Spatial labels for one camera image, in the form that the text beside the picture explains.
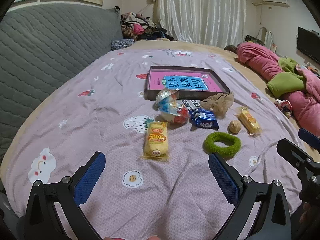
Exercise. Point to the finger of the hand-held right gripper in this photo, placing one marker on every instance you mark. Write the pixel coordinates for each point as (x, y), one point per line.
(308, 136)
(290, 150)

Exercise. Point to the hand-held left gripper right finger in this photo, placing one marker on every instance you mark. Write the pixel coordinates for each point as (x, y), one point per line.
(223, 180)

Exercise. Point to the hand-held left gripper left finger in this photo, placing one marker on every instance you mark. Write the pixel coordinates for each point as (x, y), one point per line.
(90, 177)

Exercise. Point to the green fuzzy hair scrunchie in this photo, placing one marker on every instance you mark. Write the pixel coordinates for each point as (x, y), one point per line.
(210, 142)

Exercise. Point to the small yellow cake packet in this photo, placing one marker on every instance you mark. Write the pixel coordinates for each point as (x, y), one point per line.
(248, 121)

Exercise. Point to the walnut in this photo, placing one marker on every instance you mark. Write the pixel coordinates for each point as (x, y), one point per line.
(234, 127)

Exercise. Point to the blue cookie packet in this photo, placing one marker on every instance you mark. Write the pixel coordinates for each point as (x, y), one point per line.
(203, 120)

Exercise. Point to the large yellow cake packet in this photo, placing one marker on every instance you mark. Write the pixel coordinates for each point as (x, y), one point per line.
(156, 140)

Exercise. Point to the beige organza hair scrunchie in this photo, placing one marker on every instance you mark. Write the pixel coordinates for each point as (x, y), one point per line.
(220, 103)

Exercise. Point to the red egg toy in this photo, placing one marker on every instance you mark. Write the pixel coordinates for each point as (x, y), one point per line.
(175, 115)

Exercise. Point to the blue white egg toy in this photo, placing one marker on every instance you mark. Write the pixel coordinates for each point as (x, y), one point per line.
(166, 96)

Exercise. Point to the shallow brown cardboard box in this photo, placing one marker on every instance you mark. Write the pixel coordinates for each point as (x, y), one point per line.
(151, 94)

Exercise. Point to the small red white toy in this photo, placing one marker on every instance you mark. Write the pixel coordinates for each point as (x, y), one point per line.
(283, 105)

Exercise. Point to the lilac strawberry printed blanket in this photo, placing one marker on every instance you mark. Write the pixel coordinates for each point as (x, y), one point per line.
(100, 130)

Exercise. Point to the green fleece blanket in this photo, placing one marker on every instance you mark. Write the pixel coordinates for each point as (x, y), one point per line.
(285, 82)

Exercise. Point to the pink quilt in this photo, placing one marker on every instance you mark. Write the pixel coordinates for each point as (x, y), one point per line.
(262, 60)

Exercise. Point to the black television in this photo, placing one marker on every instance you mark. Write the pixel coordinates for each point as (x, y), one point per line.
(308, 45)

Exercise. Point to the black yellow bag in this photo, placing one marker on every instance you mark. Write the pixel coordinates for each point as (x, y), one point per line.
(253, 40)

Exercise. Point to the dark brown cloth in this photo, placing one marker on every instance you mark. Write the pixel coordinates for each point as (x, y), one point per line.
(231, 49)

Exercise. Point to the grey quilted headboard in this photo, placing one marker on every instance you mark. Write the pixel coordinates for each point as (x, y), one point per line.
(50, 55)

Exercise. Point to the dark floral cloth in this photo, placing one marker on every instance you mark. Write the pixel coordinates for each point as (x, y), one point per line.
(122, 44)

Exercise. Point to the pile of clothes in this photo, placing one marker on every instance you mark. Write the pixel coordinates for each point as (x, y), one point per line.
(140, 27)

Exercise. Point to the white curtain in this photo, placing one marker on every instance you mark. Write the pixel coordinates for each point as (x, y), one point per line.
(200, 10)

